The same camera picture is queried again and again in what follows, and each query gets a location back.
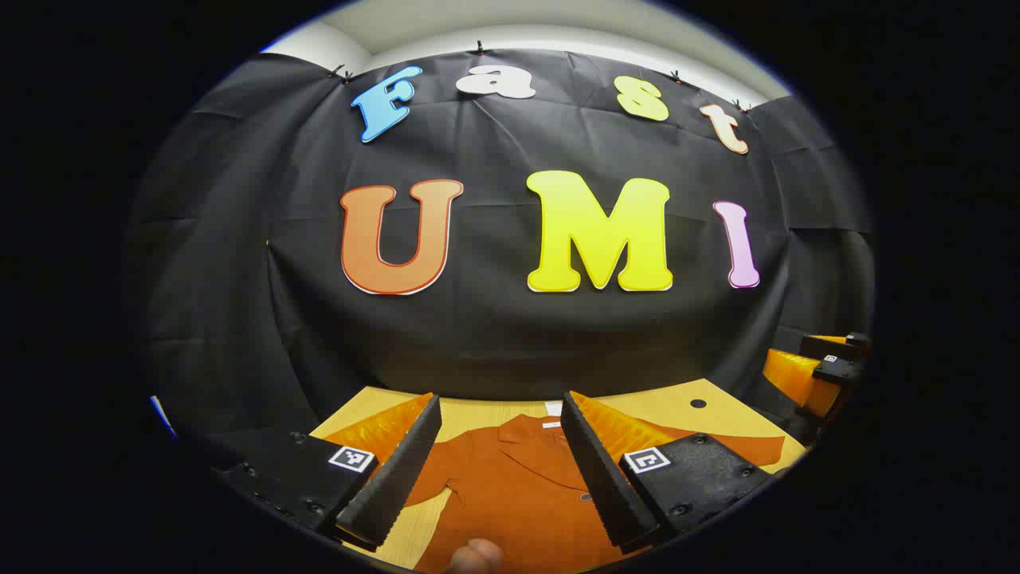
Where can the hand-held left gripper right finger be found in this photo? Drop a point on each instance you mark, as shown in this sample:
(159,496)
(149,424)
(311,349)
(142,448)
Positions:
(602,478)

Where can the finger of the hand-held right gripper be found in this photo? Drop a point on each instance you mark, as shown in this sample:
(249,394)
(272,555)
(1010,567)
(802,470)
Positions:
(837,344)
(789,375)

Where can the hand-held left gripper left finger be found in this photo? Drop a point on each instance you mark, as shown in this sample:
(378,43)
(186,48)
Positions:
(398,470)

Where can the orange button-up shirt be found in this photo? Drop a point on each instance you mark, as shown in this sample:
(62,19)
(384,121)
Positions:
(518,494)

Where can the black backdrop cloth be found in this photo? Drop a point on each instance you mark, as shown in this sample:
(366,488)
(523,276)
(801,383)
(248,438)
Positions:
(494,343)

